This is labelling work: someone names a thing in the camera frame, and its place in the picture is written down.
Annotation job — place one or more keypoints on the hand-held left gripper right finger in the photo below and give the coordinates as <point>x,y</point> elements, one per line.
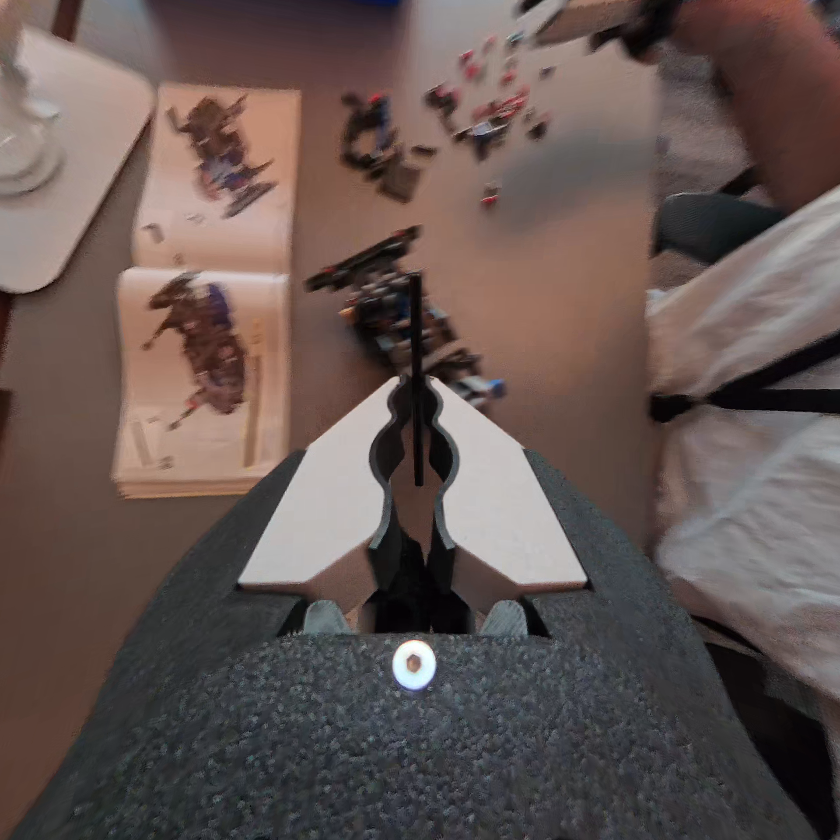
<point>508,505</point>

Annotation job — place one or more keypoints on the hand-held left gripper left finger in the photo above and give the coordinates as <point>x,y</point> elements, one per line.
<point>315,505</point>

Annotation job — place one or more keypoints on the long black lego axle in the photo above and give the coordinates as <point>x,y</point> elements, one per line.
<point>418,394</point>

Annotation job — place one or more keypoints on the black and blue lego chassis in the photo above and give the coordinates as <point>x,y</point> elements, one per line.
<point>394,308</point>

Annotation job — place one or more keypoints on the person's right forearm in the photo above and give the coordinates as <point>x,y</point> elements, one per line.
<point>774,98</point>

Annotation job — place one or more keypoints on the pile of loose lego pieces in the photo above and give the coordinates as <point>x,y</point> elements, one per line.
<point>489,124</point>

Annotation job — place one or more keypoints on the small black lego sub-assembly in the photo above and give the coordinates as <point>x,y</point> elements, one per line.
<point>374,138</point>

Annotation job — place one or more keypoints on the open lego instruction booklet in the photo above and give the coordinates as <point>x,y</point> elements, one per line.
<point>203,249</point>

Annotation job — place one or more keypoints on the dark office chair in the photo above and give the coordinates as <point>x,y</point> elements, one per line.
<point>715,223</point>

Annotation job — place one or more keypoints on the person's white shirt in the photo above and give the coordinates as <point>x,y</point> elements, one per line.
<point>754,492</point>

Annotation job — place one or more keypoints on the white rounded placemat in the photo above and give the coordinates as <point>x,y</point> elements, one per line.
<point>85,164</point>

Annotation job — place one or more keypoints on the clear glass vessel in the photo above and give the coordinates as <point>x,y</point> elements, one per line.
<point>19,131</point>

